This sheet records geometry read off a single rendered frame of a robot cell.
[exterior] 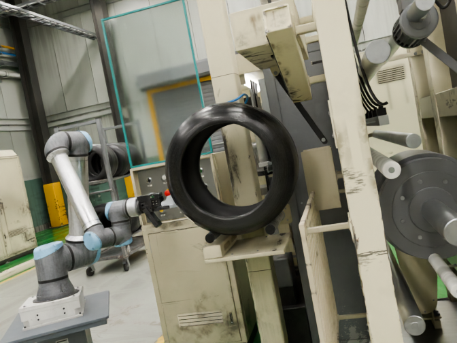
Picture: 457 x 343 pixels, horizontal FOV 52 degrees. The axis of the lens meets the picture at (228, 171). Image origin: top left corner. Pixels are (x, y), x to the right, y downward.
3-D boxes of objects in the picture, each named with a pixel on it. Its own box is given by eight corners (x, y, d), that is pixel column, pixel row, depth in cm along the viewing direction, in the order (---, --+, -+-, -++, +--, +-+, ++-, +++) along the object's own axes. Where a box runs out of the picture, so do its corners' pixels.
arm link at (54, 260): (32, 281, 244) (26, 247, 244) (62, 272, 257) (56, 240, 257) (46, 281, 234) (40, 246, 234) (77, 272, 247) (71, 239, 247)
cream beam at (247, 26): (259, 71, 236) (254, 41, 236) (309, 59, 231) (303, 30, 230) (234, 52, 178) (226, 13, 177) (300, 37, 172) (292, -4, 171)
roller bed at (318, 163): (313, 205, 251) (302, 150, 249) (341, 201, 247) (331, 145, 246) (311, 211, 232) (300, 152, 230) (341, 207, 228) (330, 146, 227)
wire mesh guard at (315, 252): (335, 320, 244) (311, 189, 240) (339, 320, 244) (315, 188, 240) (335, 429, 157) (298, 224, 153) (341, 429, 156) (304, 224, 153)
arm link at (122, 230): (106, 248, 229) (103, 223, 229) (126, 243, 238) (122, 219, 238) (117, 248, 223) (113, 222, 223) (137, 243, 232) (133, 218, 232)
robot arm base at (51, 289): (30, 303, 234) (27, 284, 235) (44, 295, 253) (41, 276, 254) (69, 297, 235) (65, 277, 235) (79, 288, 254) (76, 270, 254)
